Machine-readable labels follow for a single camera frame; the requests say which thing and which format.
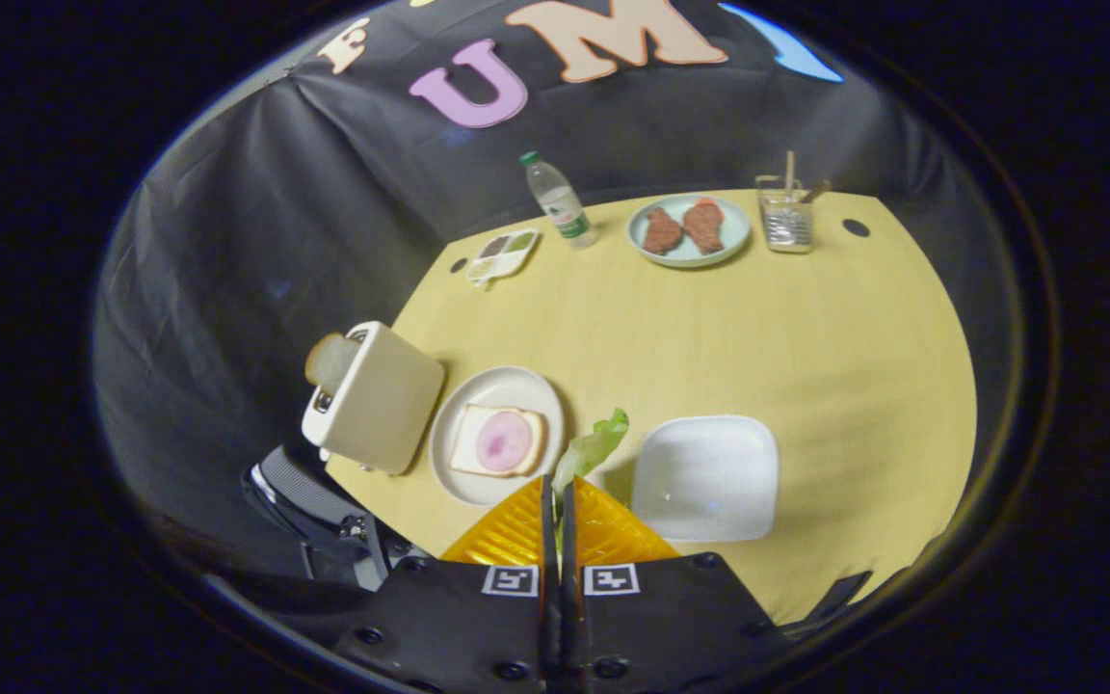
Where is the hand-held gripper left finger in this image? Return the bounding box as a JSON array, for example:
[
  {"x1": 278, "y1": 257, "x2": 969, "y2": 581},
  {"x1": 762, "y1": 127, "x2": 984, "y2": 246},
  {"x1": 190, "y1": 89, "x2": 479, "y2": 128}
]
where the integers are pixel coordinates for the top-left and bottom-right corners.
[{"x1": 333, "y1": 474, "x2": 561, "y2": 694}]

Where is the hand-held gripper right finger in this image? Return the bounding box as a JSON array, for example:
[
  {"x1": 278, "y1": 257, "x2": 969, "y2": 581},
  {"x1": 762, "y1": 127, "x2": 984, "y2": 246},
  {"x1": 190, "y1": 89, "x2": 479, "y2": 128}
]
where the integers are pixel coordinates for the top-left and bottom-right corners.
[{"x1": 560, "y1": 474, "x2": 792, "y2": 694}]

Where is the green lettuce leaf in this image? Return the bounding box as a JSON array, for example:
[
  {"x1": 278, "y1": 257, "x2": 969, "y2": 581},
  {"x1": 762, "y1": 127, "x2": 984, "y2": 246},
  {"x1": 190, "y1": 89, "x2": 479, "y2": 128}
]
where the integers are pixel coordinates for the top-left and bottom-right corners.
[{"x1": 551, "y1": 408, "x2": 631, "y2": 555}]

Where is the plain bread slice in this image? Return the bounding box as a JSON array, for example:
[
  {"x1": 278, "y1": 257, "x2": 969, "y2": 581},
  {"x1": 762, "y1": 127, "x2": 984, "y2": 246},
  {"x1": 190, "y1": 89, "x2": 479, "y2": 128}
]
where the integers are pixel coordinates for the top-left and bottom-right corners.
[{"x1": 304, "y1": 333, "x2": 363, "y2": 397}]

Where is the white square plate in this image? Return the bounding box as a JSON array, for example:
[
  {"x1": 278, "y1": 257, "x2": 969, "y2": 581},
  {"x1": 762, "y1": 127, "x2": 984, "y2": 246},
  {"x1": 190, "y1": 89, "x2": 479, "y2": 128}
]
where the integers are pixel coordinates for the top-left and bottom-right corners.
[{"x1": 631, "y1": 415, "x2": 780, "y2": 544}]

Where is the bread slice with ham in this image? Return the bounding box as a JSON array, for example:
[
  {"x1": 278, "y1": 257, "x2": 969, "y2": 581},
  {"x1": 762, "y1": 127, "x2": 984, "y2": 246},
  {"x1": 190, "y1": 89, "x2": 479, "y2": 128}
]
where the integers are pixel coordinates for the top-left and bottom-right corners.
[{"x1": 448, "y1": 404, "x2": 549, "y2": 479}]

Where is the pink ham slice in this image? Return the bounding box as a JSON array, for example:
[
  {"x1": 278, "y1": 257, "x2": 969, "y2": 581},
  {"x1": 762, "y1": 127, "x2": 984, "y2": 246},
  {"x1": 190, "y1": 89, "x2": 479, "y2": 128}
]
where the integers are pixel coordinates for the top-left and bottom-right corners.
[{"x1": 476, "y1": 412, "x2": 534, "y2": 473}]

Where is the black office chair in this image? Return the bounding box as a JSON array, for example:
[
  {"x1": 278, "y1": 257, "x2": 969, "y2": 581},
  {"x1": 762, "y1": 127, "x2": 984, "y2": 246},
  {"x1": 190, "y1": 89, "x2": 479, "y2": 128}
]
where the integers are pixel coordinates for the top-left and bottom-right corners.
[{"x1": 241, "y1": 443, "x2": 426, "y2": 591}]

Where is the white toaster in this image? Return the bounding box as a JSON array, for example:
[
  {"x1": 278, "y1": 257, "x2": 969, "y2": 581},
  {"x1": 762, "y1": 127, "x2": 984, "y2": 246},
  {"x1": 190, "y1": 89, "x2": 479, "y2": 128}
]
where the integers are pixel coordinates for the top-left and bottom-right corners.
[{"x1": 302, "y1": 321, "x2": 446, "y2": 476}]

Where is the round beige plate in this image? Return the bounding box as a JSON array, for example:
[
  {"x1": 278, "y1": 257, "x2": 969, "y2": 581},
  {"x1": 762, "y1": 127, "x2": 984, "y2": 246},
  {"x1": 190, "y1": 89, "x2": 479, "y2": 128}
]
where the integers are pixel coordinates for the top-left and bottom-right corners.
[{"x1": 428, "y1": 365, "x2": 567, "y2": 509}]

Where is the white divided snack tray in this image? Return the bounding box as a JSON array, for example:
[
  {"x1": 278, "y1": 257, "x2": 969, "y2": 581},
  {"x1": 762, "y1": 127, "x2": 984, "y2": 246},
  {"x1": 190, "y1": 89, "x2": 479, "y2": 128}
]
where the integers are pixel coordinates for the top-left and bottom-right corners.
[{"x1": 465, "y1": 228, "x2": 542, "y2": 291}]

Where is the brown meat piece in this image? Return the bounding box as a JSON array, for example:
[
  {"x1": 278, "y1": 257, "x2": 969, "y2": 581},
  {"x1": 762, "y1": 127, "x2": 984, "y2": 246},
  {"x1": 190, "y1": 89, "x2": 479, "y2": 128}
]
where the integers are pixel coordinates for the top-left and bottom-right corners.
[{"x1": 642, "y1": 207, "x2": 684, "y2": 256}]

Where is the reddish meat piece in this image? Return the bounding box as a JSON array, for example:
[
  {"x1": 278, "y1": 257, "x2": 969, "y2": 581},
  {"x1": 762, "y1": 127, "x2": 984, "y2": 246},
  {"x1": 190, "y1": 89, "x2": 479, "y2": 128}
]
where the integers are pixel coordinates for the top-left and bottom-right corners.
[{"x1": 681, "y1": 198, "x2": 727, "y2": 255}]

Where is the light blue round plate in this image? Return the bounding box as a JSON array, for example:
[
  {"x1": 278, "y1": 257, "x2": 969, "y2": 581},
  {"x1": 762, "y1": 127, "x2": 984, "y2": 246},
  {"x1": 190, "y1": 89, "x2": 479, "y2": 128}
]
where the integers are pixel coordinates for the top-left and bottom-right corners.
[{"x1": 626, "y1": 193, "x2": 753, "y2": 269}]

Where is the clear glass cup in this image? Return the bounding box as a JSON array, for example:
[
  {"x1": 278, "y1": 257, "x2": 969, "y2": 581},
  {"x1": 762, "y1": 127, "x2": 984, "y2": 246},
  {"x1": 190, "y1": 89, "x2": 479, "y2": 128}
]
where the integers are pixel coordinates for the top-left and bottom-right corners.
[{"x1": 755, "y1": 173, "x2": 817, "y2": 254}]

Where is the clear plastic water bottle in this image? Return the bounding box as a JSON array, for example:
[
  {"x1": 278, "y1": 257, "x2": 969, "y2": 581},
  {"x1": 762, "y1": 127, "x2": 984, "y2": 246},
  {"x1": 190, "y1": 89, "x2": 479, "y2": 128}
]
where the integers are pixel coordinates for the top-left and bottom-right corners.
[{"x1": 519, "y1": 150, "x2": 600, "y2": 252}]

